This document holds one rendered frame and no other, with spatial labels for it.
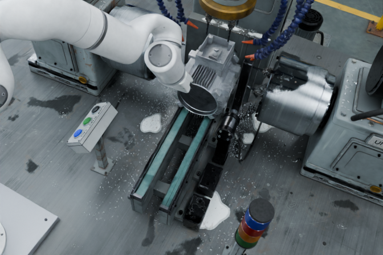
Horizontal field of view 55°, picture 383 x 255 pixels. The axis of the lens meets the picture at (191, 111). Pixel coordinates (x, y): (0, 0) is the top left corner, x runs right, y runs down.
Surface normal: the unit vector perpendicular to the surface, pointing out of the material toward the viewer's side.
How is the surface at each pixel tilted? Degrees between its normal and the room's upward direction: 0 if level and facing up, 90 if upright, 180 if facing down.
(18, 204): 3
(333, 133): 90
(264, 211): 0
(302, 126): 84
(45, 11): 55
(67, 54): 90
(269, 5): 90
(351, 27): 0
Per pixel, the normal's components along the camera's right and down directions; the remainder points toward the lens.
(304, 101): -0.23, 0.11
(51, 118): 0.07, -0.60
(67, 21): 0.67, 0.46
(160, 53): -0.13, -0.16
